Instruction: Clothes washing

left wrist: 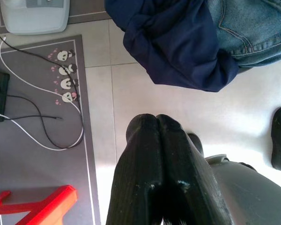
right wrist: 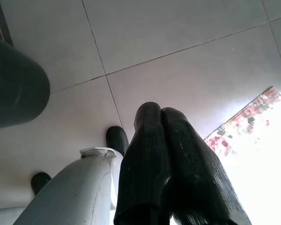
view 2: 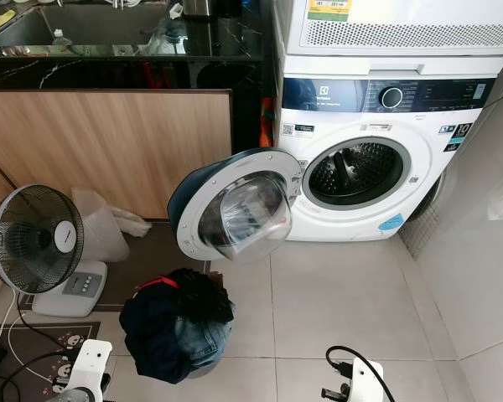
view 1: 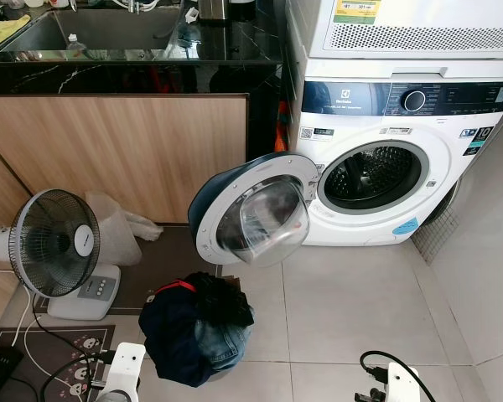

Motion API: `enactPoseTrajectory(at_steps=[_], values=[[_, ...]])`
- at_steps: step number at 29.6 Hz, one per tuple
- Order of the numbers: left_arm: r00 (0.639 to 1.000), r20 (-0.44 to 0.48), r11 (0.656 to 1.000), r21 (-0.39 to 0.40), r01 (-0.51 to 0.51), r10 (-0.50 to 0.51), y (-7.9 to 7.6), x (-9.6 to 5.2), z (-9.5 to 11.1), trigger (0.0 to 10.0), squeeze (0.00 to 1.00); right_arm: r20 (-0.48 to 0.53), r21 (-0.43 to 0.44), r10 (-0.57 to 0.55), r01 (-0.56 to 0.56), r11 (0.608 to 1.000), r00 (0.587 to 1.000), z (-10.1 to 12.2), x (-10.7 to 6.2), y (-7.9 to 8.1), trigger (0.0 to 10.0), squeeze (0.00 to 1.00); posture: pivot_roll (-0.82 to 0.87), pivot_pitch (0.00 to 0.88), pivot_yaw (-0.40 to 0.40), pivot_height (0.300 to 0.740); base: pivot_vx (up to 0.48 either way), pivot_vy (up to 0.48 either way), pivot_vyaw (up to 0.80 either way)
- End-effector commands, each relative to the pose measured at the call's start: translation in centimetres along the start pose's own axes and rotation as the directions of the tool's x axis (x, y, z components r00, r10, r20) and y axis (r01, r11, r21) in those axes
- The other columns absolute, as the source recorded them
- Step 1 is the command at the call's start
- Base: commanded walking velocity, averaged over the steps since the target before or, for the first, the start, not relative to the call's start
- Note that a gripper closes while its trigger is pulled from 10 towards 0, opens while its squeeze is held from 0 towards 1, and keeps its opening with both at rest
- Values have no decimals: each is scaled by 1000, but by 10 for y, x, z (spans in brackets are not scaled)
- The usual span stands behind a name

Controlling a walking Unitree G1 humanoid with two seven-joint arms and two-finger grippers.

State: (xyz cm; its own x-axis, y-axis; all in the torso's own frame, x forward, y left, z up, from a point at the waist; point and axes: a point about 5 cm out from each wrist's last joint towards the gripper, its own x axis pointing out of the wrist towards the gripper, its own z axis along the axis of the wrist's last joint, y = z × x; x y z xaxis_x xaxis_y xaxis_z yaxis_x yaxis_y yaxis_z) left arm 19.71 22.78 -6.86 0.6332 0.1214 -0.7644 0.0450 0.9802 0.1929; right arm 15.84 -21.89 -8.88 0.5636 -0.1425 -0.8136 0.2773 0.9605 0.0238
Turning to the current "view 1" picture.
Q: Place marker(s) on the white front-load washing machine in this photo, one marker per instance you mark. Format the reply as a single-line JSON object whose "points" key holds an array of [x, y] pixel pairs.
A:
{"points": [[453, 167]]}

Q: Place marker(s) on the white clothes dryer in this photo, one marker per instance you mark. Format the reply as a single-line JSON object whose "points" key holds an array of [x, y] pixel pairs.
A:
{"points": [[402, 38]]}

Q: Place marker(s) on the pile of dark clothes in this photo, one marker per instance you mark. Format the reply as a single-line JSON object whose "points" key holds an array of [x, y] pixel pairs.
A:
{"points": [[184, 335]]}

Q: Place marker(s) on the round washer door glass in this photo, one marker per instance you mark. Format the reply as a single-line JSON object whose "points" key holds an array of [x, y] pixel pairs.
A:
{"points": [[272, 170]]}

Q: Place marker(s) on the clear crumpled plastic bag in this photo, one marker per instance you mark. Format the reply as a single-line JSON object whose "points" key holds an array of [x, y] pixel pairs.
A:
{"points": [[117, 226]]}

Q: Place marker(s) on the black counter with sink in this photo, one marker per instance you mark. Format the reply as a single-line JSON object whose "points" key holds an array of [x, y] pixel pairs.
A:
{"points": [[109, 75]]}

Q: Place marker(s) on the grey panda print mat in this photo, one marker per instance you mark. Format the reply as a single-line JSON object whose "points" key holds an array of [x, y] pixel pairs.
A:
{"points": [[75, 343]]}

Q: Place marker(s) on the white electric floor fan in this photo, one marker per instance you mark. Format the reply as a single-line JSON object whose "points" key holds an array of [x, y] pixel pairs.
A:
{"points": [[54, 243]]}

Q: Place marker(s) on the clear plastic bottle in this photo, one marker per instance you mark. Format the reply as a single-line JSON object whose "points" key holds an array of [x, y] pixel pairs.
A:
{"points": [[74, 48]]}

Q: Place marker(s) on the black power strip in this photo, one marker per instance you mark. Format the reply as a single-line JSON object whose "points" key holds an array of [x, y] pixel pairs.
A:
{"points": [[2, 368]]}

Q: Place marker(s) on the yellow cloth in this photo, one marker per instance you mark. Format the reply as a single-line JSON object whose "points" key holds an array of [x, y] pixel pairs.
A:
{"points": [[0, 32]]}

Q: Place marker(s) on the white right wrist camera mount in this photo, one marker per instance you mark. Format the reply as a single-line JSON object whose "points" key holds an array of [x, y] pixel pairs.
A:
{"points": [[402, 385]]}

